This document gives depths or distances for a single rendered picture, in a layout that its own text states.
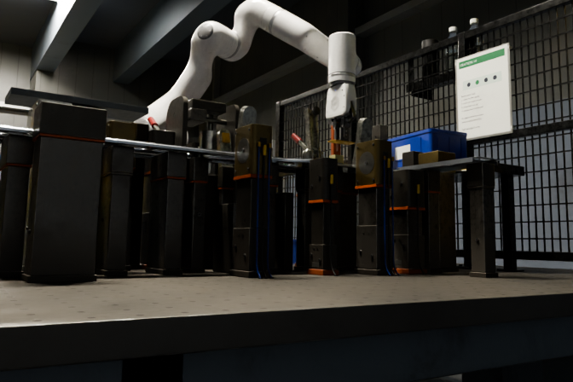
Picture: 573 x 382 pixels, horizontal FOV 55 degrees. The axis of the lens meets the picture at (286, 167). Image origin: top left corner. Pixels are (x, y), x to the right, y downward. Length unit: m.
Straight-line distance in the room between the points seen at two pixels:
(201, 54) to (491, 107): 1.00
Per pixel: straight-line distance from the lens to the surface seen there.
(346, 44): 1.72
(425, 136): 1.89
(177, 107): 1.62
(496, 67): 2.03
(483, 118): 2.02
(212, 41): 1.86
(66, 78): 7.37
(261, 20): 1.86
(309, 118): 1.81
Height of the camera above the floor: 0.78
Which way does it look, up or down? 8 degrees up
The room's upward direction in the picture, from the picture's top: 1 degrees clockwise
